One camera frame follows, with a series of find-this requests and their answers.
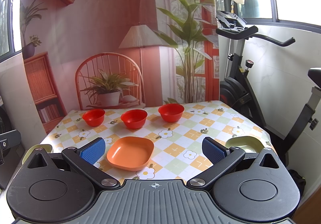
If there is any orange square plate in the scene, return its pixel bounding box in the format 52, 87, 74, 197
106, 136, 154, 171

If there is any red bowl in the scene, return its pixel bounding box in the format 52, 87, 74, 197
121, 109, 148, 129
82, 109, 105, 127
158, 103, 184, 123

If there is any checkered floral tablecloth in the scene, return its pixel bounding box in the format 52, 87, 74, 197
42, 100, 272, 182

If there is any printed room backdrop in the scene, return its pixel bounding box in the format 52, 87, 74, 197
21, 0, 219, 133

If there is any green square plate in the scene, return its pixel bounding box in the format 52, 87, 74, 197
22, 144, 53, 164
225, 136, 264, 153

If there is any black exercise bike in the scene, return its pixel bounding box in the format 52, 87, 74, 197
216, 11, 320, 154

